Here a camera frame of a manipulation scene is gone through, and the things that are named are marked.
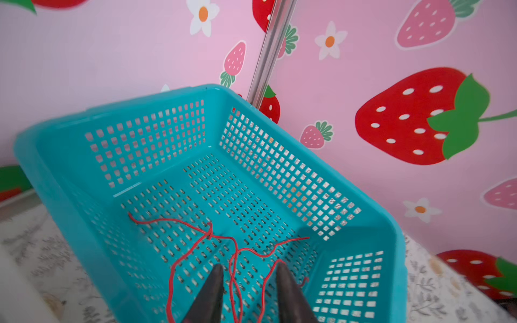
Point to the right aluminium corner post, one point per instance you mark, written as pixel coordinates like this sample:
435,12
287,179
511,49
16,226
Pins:
279,20

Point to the teal plastic basket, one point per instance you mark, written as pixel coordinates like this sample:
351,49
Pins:
152,193

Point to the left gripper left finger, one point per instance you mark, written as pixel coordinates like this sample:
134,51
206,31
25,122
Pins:
207,306

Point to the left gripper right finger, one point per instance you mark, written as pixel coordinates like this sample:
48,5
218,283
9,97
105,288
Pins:
293,307

